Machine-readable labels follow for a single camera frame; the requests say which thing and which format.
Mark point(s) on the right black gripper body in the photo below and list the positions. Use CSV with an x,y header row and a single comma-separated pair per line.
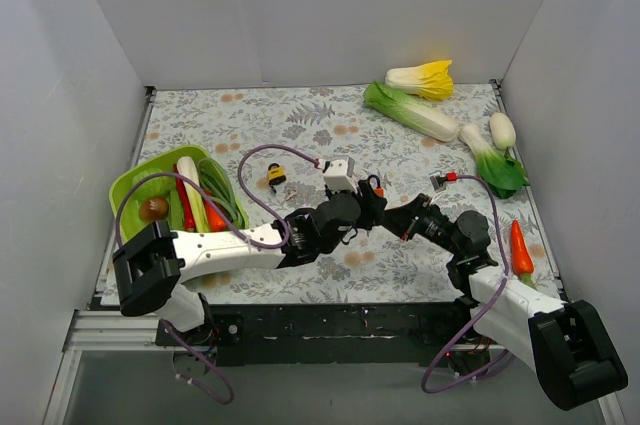
x,y
407,218

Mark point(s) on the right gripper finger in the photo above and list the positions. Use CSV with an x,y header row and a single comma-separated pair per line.
x,y
407,211
400,225

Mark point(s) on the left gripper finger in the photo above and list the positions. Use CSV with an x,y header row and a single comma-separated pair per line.
x,y
377,208
366,194

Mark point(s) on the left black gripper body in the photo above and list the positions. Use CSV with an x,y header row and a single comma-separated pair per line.
x,y
367,200

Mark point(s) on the orange padlock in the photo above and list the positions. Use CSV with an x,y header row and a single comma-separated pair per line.
x,y
375,182

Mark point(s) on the black-headed keys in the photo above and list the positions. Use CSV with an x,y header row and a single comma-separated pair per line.
x,y
347,239

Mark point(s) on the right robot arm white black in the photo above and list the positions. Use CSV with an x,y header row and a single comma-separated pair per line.
x,y
564,343

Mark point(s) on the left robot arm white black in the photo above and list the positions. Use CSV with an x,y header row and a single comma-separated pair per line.
x,y
152,267

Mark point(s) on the bok choy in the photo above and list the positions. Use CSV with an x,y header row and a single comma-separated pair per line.
x,y
504,175

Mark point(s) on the yellow padlock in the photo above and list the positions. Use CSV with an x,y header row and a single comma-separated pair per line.
x,y
275,176

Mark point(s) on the orange carrot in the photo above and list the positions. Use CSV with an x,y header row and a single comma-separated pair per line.
x,y
522,264

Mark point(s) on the green napa cabbage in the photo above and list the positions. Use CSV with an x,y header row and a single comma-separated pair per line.
x,y
412,112

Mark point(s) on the white radish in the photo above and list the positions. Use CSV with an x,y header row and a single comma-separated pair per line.
x,y
502,131

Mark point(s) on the floral table mat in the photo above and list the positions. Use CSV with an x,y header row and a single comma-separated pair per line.
x,y
247,130

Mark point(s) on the yellow white cabbage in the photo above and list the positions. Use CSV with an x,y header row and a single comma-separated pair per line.
x,y
430,81

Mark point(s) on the orange bell pepper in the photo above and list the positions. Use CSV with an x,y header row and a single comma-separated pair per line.
x,y
215,221

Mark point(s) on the green beans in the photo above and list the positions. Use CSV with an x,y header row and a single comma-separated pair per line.
x,y
215,181

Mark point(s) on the red chili pepper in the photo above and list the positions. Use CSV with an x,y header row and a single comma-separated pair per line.
x,y
187,205

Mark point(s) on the white leek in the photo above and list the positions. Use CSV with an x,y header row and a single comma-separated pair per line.
x,y
197,203

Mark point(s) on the green round cabbage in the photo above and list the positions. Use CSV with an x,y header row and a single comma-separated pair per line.
x,y
155,187

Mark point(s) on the brown mushroom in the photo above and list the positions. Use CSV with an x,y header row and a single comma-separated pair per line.
x,y
153,209

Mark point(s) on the green plastic basket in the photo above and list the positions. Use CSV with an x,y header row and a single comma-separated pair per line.
x,y
129,223

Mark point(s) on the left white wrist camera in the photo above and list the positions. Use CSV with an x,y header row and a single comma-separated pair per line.
x,y
338,175

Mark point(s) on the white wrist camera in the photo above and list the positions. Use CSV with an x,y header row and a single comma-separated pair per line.
x,y
440,181
338,175

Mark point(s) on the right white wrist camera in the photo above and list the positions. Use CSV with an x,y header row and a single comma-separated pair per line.
x,y
440,181

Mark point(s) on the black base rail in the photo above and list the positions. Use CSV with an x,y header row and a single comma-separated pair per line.
x,y
326,334

